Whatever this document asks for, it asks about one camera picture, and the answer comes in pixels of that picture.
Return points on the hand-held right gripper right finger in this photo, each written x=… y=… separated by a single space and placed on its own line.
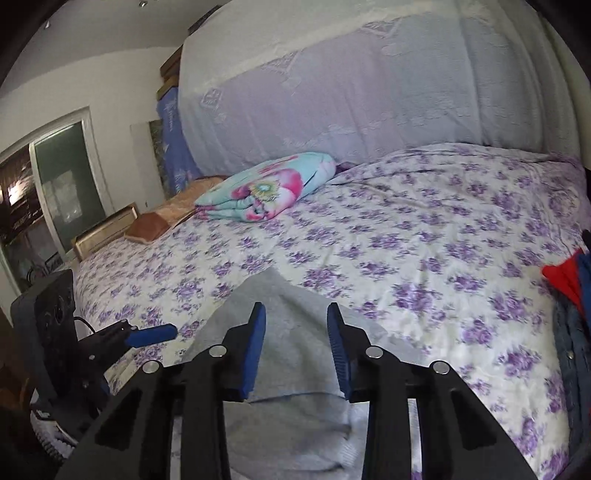
x=339 y=355

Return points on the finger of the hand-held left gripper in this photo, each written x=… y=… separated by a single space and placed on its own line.
x=152 y=334

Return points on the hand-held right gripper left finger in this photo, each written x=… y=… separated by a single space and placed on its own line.
x=254 y=350

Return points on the grey pants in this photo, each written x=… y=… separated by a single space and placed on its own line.
x=295 y=369

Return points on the brown pillow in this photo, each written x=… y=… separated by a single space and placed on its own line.
x=161 y=217

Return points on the bed with purple floral sheet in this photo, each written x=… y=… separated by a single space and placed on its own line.
x=415 y=258

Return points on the white framed door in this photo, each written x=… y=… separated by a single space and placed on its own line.
x=69 y=184

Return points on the folded floral blanket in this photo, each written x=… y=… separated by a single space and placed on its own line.
x=268 y=187

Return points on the marble pattern panel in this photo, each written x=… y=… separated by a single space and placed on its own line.
x=158 y=161

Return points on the dark denim garment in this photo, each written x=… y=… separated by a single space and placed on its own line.
x=572 y=364

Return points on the red garment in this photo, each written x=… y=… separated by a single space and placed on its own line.
x=561 y=274

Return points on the blue garment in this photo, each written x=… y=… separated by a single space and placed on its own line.
x=584 y=277

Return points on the wooden boxes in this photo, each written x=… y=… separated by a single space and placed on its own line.
x=170 y=74

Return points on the lavender lace covered bedding pile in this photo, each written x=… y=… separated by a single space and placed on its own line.
x=369 y=78

